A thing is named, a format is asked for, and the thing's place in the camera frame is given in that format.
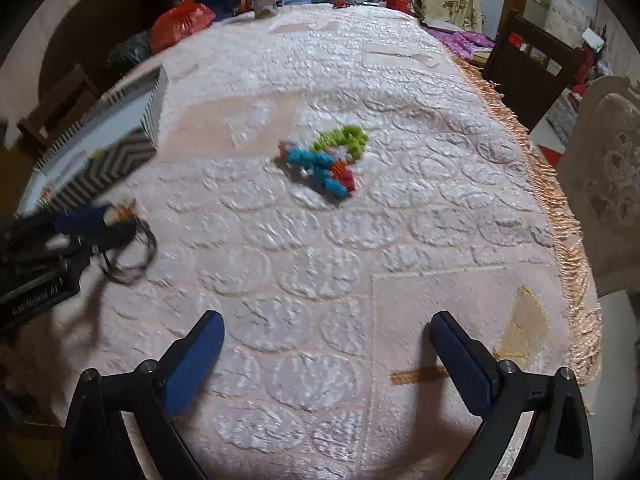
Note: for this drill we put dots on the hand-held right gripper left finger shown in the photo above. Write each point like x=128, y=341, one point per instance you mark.
x=192, y=366

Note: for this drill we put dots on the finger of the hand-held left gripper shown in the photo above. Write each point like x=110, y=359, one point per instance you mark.
x=82, y=220
x=107, y=237

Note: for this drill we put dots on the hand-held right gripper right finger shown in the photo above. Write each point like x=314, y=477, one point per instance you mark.
x=460, y=361

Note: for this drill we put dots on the striped jewelry box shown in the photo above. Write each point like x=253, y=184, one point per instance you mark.
x=120, y=160

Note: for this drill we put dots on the brown wooden chair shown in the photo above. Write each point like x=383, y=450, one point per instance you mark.
x=55, y=105

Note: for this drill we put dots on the pink quilted tablecloth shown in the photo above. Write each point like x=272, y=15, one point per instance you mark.
x=325, y=270

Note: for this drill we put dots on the black plastic bag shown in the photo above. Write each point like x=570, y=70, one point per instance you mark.
x=129, y=52

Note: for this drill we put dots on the round brown tabletop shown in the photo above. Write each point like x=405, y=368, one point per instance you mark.
x=85, y=25

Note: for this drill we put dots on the red plastic bag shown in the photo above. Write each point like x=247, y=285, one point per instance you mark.
x=180, y=22

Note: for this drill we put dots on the cream upholstered chair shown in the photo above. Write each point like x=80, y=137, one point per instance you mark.
x=610, y=175

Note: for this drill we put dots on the dark wooden chair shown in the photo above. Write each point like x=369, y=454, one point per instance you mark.
x=520, y=60

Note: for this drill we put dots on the purple cloth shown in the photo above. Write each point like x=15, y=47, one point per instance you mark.
x=465, y=40

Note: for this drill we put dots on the red folded cloth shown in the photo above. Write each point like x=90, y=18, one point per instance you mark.
x=397, y=2

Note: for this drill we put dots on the white fluffy cloth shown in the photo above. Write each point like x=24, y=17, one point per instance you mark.
x=567, y=12

